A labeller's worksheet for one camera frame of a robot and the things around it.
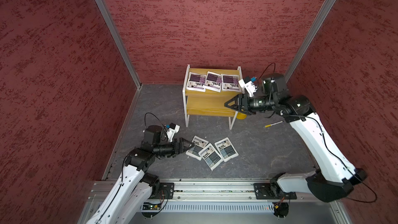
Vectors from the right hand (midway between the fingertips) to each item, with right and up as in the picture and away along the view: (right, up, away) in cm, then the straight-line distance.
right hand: (228, 110), depth 61 cm
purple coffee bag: (-13, +13, +13) cm, 23 cm away
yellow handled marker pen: (+32, -13, +35) cm, 49 cm away
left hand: (-16, -20, +8) cm, 27 cm away
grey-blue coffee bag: (-12, -22, +28) cm, 38 cm away
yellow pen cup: (+15, -7, +39) cm, 42 cm away
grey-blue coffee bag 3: (+3, -25, +26) cm, 36 cm away
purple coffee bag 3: (+3, +12, +13) cm, 18 cm away
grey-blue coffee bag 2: (-6, -28, +23) cm, 36 cm away
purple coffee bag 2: (-5, +13, +13) cm, 19 cm away
